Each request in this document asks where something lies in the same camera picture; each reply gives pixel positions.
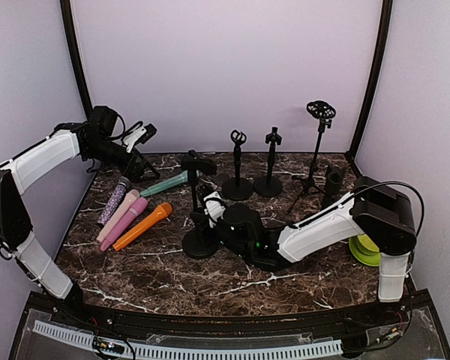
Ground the right black corner post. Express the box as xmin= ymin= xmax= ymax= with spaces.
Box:
xmin=346 ymin=0 xmax=393 ymax=163

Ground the black tripod stand with shock mount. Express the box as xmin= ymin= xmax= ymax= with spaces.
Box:
xmin=287 ymin=100 xmax=336 ymax=214

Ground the mint green microphone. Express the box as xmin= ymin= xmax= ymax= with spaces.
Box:
xmin=140 ymin=171 xmax=188 ymax=198

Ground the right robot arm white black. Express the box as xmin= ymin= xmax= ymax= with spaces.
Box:
xmin=182 ymin=176 xmax=423 ymax=326

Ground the left black corner post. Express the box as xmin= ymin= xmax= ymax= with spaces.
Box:
xmin=59 ymin=0 xmax=92 ymax=119

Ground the glitter microphone with silver grille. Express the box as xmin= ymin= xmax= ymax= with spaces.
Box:
xmin=97 ymin=176 xmax=131 ymax=228

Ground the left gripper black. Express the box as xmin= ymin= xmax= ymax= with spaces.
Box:
xmin=85 ymin=137 xmax=161 ymax=183

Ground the white slotted cable duct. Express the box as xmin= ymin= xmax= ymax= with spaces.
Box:
xmin=32 ymin=320 xmax=343 ymax=359

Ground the pink microphone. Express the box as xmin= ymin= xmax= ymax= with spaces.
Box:
xmin=100 ymin=197 xmax=148 ymax=251

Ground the orange microphone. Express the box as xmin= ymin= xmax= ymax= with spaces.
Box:
xmin=112 ymin=202 xmax=173 ymax=251

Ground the cream white microphone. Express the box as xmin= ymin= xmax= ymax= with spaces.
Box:
xmin=97 ymin=189 xmax=140 ymax=243

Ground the black corner post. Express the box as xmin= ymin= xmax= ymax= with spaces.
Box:
xmin=59 ymin=0 xmax=92 ymax=119
xmin=346 ymin=0 xmax=393 ymax=163

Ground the green bowl on saucer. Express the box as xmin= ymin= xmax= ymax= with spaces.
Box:
xmin=349 ymin=235 xmax=380 ymax=267

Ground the black front rail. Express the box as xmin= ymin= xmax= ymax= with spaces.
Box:
xmin=22 ymin=292 xmax=432 ymax=341

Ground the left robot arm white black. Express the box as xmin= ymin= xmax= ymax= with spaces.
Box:
xmin=0 ymin=106 xmax=160 ymax=327

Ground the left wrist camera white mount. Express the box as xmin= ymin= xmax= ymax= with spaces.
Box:
xmin=121 ymin=121 xmax=157 ymax=153

